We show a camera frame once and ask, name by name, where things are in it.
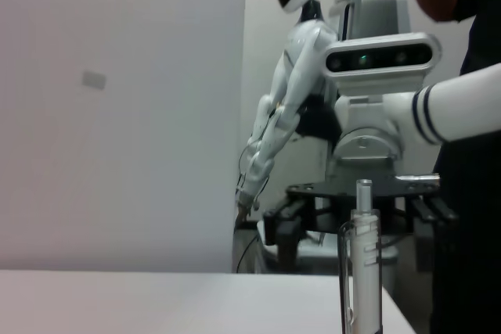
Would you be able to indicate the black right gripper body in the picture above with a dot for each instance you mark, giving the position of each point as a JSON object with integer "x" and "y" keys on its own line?
{"x": 395, "y": 197}

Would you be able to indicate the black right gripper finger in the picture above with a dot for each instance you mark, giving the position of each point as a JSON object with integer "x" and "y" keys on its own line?
{"x": 287, "y": 224}
{"x": 428, "y": 220}

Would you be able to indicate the silver ballpoint pen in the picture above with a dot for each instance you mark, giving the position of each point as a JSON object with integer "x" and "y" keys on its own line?
{"x": 366, "y": 271}

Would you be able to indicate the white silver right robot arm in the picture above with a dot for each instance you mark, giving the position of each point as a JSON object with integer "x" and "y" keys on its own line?
{"x": 458, "y": 107}

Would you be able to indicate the person in dark clothes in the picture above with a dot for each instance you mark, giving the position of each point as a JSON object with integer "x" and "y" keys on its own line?
{"x": 473, "y": 212}

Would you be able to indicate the white humanoid robot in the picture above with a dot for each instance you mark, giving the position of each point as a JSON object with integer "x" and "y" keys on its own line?
{"x": 297, "y": 56}

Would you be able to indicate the grey machine cabinet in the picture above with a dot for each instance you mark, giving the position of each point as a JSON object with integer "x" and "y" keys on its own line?
{"x": 381, "y": 13}

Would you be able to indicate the black robot stand bracket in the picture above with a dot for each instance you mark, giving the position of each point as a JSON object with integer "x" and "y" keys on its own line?
{"x": 319, "y": 119}

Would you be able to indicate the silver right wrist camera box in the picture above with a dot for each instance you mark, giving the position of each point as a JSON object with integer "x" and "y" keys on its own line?
{"x": 379, "y": 60}

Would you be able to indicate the small grey wall sticker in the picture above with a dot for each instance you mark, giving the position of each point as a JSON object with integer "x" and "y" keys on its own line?
{"x": 94, "y": 80}

